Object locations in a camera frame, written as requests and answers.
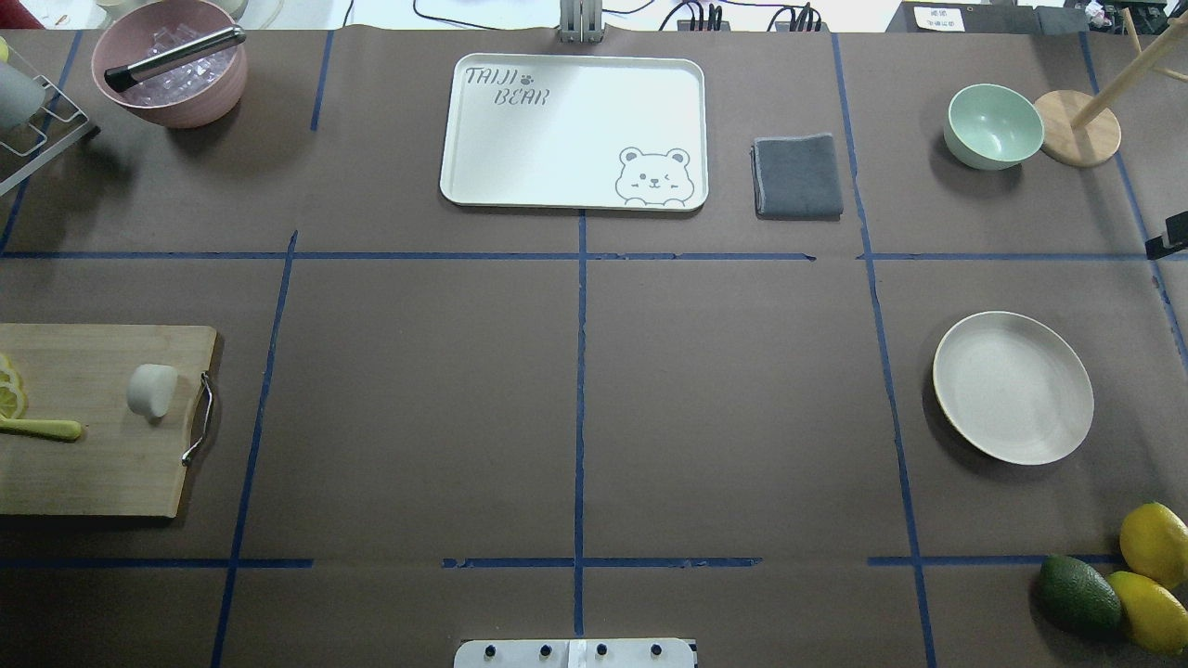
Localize beige round plate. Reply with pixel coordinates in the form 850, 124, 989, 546
933, 310, 1095, 466

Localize white bear serving tray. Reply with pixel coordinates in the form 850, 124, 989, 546
440, 52, 709, 212

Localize wooden mug tree stand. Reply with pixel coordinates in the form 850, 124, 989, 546
1034, 15, 1187, 169

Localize mint green bowl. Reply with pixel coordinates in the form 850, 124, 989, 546
943, 83, 1045, 171

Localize yellow lemon upper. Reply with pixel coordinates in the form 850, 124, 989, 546
1117, 502, 1187, 590

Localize yellow lemon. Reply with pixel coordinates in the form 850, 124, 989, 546
1106, 571, 1187, 656
1117, 502, 1187, 590

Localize black box with label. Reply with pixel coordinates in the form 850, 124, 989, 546
885, 1, 1042, 34

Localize green avocado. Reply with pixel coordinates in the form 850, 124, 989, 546
1034, 554, 1123, 641

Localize folded grey cloth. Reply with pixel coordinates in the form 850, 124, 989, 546
751, 133, 843, 221

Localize yellow lemon lower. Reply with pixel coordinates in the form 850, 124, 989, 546
1106, 571, 1187, 656

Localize pink bowl with ice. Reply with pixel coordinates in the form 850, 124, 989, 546
91, 1, 249, 128

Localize steel black-tipped tongs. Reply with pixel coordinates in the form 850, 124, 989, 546
102, 25, 247, 93

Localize bamboo cutting board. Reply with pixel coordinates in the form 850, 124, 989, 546
1, 323, 217, 519

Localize yellow-green plastic knife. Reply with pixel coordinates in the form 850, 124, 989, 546
1, 417, 84, 443

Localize light blue cup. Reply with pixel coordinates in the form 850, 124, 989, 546
0, 62, 45, 132

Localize lemon slice middle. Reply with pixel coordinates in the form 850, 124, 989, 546
0, 364, 23, 389

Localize aluminium frame post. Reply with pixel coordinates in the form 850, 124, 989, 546
560, 0, 605, 44

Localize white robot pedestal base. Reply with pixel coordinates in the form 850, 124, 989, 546
453, 637, 699, 667

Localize wire cup rack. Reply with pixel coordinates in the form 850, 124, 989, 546
1, 59, 100, 195

